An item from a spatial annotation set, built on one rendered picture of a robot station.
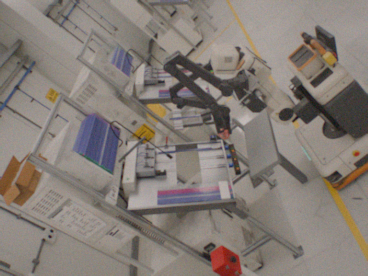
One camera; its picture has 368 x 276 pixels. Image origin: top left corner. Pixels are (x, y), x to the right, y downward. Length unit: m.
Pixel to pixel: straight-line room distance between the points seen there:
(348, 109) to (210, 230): 1.22
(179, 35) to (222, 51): 4.80
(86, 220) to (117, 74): 1.60
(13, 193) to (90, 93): 1.49
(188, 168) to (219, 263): 2.05
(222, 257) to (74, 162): 1.06
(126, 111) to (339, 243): 2.22
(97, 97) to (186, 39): 3.73
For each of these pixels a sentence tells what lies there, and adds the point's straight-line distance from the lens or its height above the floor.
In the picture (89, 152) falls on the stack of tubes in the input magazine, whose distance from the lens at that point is 2.46.
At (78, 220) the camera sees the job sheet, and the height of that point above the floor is 1.39.
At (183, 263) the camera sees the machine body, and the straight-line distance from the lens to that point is 2.89.
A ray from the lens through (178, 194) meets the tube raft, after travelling 2.51.
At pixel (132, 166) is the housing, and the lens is 2.68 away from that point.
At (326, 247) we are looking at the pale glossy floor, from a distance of 2.83.
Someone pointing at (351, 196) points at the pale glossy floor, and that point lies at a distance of 2.92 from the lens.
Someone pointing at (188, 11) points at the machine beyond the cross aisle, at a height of 0.26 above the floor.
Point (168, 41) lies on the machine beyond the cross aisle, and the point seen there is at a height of 0.48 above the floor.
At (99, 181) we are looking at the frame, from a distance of 2.46.
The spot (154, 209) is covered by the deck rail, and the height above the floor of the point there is 1.07.
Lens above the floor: 2.20
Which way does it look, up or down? 25 degrees down
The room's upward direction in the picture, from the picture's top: 53 degrees counter-clockwise
